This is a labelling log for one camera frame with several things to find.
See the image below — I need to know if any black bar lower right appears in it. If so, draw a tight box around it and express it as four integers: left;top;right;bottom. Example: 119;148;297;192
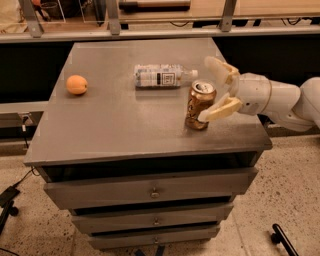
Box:
270;223;299;256

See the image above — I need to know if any grey drawer cabinet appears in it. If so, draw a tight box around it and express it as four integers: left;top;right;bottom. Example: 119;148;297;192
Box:
25;38;272;238

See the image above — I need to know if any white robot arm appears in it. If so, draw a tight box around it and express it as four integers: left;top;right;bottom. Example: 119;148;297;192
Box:
198;56;320;132

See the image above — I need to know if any black stand lower left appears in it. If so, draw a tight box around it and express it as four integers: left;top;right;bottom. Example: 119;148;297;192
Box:
0;200;19;234

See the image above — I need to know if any grey drawer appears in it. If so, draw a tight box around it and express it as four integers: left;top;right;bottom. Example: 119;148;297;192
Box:
72;203;233;234
88;225;220;250
44;167;258;209

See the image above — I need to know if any top grey drawer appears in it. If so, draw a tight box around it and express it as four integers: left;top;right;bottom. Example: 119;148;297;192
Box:
44;167;258;209

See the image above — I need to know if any orange soda can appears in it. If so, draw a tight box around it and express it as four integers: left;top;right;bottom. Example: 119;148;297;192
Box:
185;79;217;130

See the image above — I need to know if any orange round fruit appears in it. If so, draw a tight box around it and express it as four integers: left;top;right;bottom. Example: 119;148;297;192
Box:
66;75;88;95

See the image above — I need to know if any clear plastic water bottle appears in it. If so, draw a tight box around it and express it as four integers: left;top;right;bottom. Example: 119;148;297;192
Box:
134;64;198;88

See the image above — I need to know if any black power adapter with cable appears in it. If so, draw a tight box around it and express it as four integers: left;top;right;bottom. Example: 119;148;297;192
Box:
0;171;31;207

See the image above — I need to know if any middle grey drawer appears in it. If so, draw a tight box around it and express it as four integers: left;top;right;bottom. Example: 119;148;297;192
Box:
72;203;233;234

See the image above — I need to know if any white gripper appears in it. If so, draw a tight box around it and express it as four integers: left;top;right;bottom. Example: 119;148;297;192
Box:
198;56;271;122

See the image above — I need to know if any grey metal railing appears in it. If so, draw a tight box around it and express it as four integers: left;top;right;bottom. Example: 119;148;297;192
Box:
0;0;320;43

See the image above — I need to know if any bottom grey drawer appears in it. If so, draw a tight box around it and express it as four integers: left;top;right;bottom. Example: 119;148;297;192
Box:
88;225;220;250

